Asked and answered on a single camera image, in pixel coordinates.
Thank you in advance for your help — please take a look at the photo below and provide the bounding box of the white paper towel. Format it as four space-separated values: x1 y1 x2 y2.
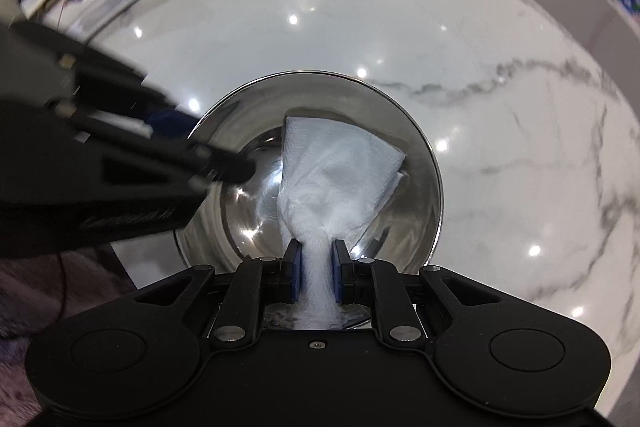
273 117 405 329

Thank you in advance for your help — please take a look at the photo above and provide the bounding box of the stainless steel bowl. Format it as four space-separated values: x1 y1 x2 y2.
182 72 444 273

